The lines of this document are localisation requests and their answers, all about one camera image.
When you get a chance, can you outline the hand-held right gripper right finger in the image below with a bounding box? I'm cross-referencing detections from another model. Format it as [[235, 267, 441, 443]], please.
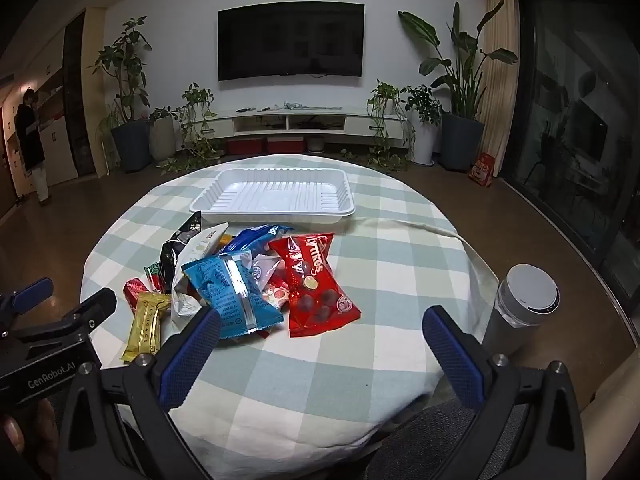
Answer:
[[422, 305, 587, 480]]

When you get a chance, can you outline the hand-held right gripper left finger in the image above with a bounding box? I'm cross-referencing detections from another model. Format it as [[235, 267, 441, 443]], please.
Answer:
[[56, 305, 223, 480]]

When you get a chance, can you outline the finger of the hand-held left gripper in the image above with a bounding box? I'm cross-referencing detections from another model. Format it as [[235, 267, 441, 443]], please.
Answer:
[[10, 288, 117, 356], [0, 276, 54, 331]]

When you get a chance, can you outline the small red foil packet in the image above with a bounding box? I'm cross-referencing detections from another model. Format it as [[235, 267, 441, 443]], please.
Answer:
[[123, 278, 151, 311]]

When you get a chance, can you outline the gold bar packet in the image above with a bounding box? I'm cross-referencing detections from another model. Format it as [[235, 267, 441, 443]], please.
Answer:
[[121, 291, 172, 363]]

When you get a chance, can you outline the red green snack packet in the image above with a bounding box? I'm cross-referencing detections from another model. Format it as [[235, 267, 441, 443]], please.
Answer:
[[144, 262, 168, 293]]

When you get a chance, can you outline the light blue snack packet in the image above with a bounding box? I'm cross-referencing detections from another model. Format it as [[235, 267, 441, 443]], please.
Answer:
[[181, 250, 285, 340]]

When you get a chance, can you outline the black snack packet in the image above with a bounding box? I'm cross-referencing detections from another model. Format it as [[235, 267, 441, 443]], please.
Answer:
[[159, 210, 203, 293]]

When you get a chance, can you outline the white silver snack packet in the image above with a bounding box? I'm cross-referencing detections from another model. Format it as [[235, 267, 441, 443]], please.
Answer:
[[171, 223, 231, 328]]

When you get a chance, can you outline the dark blue snack packet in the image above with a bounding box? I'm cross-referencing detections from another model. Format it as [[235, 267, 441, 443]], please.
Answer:
[[220, 224, 296, 261]]

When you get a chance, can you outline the red chocolate ball packet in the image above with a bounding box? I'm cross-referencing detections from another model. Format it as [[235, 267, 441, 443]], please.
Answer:
[[268, 233, 362, 338]]

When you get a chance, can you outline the white plastic tray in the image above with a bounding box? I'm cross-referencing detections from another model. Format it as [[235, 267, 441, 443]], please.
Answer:
[[189, 167, 356, 224]]

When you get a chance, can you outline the person's left hand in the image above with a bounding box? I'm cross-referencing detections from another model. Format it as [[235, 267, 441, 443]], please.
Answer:
[[0, 402, 58, 480]]

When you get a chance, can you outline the grey fabric chair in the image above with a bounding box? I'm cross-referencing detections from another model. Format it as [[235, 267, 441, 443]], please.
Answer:
[[365, 400, 531, 480]]

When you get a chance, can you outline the cream sofa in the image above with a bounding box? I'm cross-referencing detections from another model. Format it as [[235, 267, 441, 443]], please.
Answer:
[[580, 350, 640, 480]]

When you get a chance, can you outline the tall plant in dark pot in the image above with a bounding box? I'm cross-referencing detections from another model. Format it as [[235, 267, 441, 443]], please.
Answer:
[[87, 16, 153, 173]]

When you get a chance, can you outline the plant in ribbed white pot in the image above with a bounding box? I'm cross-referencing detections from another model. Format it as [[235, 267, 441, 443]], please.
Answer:
[[147, 106, 178, 163]]

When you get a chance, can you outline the red paper bag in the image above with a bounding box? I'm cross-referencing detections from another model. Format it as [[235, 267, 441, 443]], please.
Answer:
[[468, 152, 495, 188]]

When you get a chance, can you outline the large-leaf plant in blue pot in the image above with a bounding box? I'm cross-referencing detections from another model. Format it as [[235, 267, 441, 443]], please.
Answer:
[[398, 0, 519, 172]]

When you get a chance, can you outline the small tree in white pot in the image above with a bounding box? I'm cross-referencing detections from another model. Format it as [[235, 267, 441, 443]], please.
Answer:
[[400, 85, 443, 166]]

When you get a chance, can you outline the trailing vine plant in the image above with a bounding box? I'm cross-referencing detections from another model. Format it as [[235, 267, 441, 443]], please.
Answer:
[[170, 82, 223, 171]]

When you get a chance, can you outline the glass sliding door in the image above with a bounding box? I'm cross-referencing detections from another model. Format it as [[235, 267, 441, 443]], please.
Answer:
[[505, 0, 640, 311]]

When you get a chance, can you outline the white television console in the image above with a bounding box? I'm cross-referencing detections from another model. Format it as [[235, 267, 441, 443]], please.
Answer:
[[182, 105, 416, 148]]

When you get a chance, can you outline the trailing plant on console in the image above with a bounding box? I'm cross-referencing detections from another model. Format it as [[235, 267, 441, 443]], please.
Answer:
[[367, 80, 416, 171]]

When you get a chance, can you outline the beige curtain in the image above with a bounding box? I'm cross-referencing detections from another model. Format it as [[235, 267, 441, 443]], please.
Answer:
[[475, 0, 521, 181]]

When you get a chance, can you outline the white wall cabinet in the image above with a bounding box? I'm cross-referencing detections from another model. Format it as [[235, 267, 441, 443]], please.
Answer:
[[0, 50, 81, 196]]

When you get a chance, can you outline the dark wall column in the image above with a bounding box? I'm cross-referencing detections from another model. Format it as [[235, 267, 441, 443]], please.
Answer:
[[62, 10, 98, 178]]

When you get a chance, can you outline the wall television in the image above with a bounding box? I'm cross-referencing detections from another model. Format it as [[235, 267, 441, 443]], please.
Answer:
[[217, 1, 365, 82]]

